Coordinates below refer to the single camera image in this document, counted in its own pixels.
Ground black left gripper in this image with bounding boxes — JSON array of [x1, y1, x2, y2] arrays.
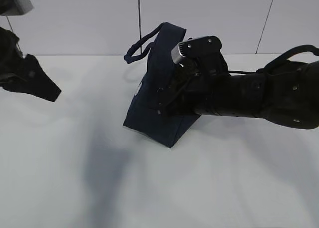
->
[[0, 27, 61, 102]]

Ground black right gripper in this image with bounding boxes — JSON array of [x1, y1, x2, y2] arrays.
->
[[157, 76, 198, 116]]

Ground navy blue lunch bag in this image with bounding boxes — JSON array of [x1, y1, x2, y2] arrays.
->
[[123, 22, 199, 148]]

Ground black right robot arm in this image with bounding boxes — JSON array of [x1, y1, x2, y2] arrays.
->
[[157, 45, 319, 130]]

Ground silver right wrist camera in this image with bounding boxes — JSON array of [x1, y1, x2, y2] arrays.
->
[[171, 36, 222, 64]]

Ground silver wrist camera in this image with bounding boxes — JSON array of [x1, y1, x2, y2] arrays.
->
[[0, 0, 34, 16], [171, 36, 222, 64]]

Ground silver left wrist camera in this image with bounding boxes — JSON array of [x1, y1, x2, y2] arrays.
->
[[0, 0, 34, 16]]

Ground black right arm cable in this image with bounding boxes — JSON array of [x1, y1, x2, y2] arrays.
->
[[229, 44, 319, 75]]

